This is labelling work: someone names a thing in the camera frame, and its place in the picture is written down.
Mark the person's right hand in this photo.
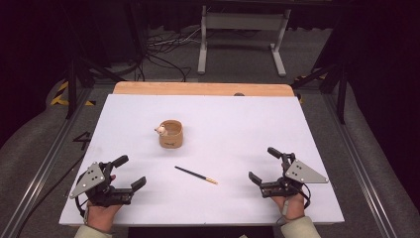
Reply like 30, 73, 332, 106
270, 192, 306, 222

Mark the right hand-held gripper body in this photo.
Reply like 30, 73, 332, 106
260, 152, 330, 199

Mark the white metal stand frame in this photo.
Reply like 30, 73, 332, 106
196, 4, 292, 78

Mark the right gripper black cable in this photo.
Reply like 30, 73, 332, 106
297, 182, 313, 210

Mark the black tape mark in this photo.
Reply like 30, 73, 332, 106
72, 131, 92, 152

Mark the long black floor cable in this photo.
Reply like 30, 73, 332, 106
14, 153, 87, 238

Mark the aluminium rail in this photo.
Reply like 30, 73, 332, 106
321, 93, 395, 238
0, 87, 95, 238

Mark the black pencil with gold tip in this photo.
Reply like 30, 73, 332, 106
173, 165, 219, 185

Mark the wooden table top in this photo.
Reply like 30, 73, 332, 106
112, 80, 295, 98

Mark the person's left hand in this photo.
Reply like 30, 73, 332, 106
85, 174, 124, 233

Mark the bundle of floor cables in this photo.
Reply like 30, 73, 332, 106
140, 26, 203, 83

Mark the yellow black floor tape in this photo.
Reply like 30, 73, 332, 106
50, 80, 97, 108
294, 72, 329, 104

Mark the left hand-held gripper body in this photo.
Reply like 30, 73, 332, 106
68, 161, 134, 208

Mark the white table board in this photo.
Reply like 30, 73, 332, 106
58, 93, 346, 228

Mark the black metal stand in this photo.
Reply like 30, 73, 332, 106
290, 60, 349, 126
62, 0, 127, 121

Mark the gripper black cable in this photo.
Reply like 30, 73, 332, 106
297, 182, 313, 210
74, 175, 89, 218

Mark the wooden pen holder with figurine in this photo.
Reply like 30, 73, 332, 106
154, 119, 184, 150

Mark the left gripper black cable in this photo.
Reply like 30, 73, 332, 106
74, 175, 89, 218

